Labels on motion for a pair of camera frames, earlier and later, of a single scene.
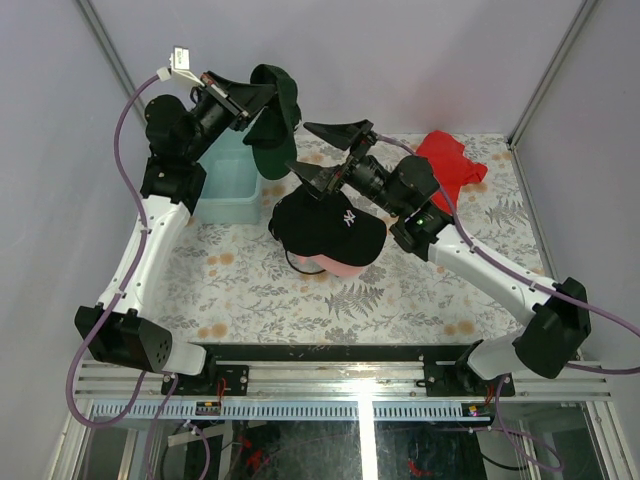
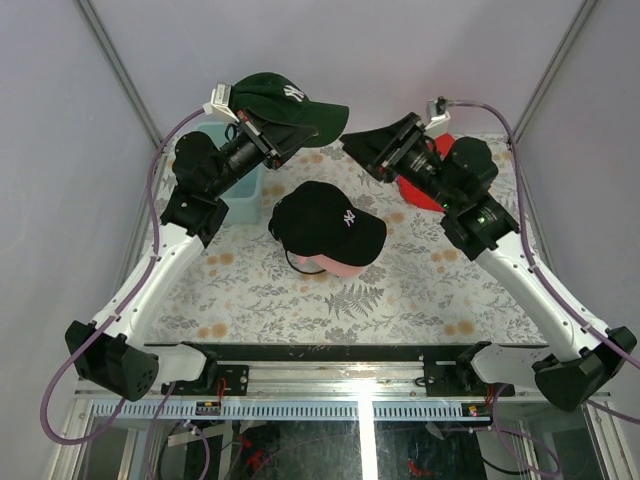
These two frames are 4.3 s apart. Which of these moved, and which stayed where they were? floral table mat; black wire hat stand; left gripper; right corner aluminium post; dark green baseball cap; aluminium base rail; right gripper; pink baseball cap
Moved: left gripper; dark green baseball cap; right gripper
Stayed: black wire hat stand; floral table mat; pink baseball cap; right corner aluminium post; aluminium base rail
